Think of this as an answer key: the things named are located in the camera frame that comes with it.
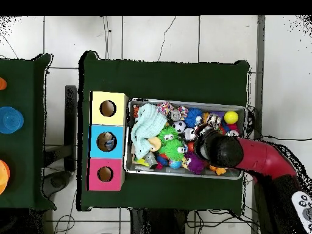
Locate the wooden box with three holes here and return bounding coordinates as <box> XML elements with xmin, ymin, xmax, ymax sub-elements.
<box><xmin>87</xmin><ymin>91</ymin><xmax>129</xmax><ymax>192</ymax></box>

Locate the mint green cloth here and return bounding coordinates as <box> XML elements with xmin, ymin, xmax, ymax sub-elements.
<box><xmin>130</xmin><ymin>103</ymin><xmax>169</xmax><ymax>160</ymax></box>

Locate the small soccer ball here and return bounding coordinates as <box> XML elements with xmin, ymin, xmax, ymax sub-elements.
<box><xmin>172</xmin><ymin>120</ymin><xmax>186</xmax><ymax>134</ymax></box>

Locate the green fuzzy toy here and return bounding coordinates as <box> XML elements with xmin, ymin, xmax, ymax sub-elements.
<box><xmin>159</xmin><ymin>139</ymin><xmax>186</xmax><ymax>161</ymax></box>

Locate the blue fuzzy toy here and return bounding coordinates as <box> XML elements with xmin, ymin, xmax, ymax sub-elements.
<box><xmin>184</xmin><ymin>107</ymin><xmax>204</xmax><ymax>129</ymax></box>

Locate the dark green table cloth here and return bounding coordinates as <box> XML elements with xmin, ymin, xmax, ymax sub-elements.
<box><xmin>77</xmin><ymin>51</ymin><xmax>250</xmax><ymax>216</ymax></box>
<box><xmin>0</xmin><ymin>53</ymin><xmax>57</xmax><ymax>211</ymax></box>

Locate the purple spiky toy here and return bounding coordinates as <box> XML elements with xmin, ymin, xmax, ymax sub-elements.
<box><xmin>184</xmin><ymin>151</ymin><xmax>205</xmax><ymax>175</ymax></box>

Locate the orange toy building block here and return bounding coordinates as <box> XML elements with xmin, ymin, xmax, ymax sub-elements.
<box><xmin>209</xmin><ymin>165</ymin><xmax>227</xmax><ymax>176</ymax></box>

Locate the yellow ball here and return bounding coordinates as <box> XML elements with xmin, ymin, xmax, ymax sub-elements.
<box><xmin>224</xmin><ymin>110</ymin><xmax>239</xmax><ymax>125</ymax></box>

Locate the black flat panel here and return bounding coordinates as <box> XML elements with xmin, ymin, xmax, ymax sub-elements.
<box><xmin>64</xmin><ymin>85</ymin><xmax>78</xmax><ymax>172</ymax></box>

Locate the blue plastic cup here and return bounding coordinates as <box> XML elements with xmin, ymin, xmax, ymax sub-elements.
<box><xmin>0</xmin><ymin>106</ymin><xmax>24</xmax><ymax>135</ymax></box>

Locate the shallow wire mesh bin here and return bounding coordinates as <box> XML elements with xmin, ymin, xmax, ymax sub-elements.
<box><xmin>123</xmin><ymin>97</ymin><xmax>247</xmax><ymax>180</ymax></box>

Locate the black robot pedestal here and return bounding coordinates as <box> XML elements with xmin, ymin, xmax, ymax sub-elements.
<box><xmin>130</xmin><ymin>208</ymin><xmax>188</xmax><ymax>234</ymax></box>

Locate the black cable bundle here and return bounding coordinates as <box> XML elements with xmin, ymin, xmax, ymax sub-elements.
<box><xmin>186</xmin><ymin>209</ymin><xmax>259</xmax><ymax>234</ymax></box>

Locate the black power cable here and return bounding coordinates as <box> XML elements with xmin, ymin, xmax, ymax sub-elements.
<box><xmin>261</xmin><ymin>135</ymin><xmax>312</xmax><ymax>142</ymax></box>

